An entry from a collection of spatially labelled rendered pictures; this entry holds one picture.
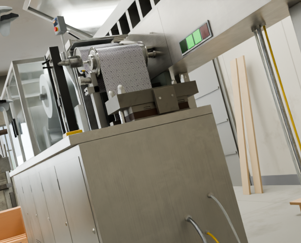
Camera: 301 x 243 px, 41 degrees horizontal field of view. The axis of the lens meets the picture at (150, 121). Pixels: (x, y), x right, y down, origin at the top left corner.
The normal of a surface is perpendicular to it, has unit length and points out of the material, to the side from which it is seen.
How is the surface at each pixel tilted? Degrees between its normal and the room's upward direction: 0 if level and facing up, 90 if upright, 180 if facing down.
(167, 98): 90
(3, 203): 90
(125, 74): 90
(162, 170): 90
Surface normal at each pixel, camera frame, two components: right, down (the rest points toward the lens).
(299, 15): -0.88, 0.19
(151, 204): 0.40, -0.18
